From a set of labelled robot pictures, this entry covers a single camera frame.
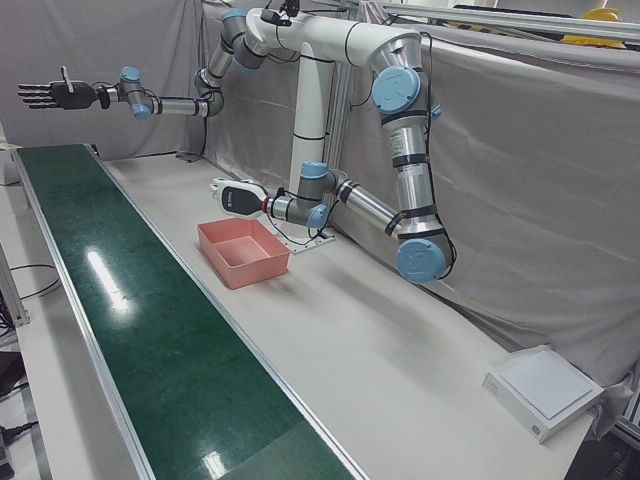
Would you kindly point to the yellow hard hat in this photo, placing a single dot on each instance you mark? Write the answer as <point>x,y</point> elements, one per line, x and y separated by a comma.
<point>600,15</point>
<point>595,41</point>

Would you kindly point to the grey curtain cloth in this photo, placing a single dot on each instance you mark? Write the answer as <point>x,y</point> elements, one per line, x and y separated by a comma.
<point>550,210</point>

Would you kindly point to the white flat box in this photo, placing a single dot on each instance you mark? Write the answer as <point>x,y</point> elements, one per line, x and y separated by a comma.
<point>545,390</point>

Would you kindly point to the white conveyor motor cover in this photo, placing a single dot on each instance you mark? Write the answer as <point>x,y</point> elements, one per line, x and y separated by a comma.
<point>7,165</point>

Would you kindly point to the overhead aluminium beam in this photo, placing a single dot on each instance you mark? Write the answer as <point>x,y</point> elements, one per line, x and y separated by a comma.
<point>500,17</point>

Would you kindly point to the black pedestal camera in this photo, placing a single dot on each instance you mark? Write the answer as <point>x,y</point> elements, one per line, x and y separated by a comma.
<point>276,16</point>

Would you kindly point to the UR5e robot arm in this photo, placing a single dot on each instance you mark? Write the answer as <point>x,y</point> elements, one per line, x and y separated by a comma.
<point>175,106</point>
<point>412,170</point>

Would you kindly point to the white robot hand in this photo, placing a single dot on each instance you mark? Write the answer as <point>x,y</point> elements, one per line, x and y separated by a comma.
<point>240,200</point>

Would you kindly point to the pink plastic basket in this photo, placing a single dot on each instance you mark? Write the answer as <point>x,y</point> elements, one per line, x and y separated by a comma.
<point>250,265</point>

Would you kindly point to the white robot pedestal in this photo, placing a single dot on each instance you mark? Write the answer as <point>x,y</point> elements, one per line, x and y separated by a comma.
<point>310,125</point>

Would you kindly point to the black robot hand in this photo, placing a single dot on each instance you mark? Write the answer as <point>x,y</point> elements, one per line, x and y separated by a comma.
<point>70,96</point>

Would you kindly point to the green conveyor belt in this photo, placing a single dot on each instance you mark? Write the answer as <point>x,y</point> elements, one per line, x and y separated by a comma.
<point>150,325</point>

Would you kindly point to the aluminium profile column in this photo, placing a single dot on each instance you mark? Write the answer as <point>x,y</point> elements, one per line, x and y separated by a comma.
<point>336,125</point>

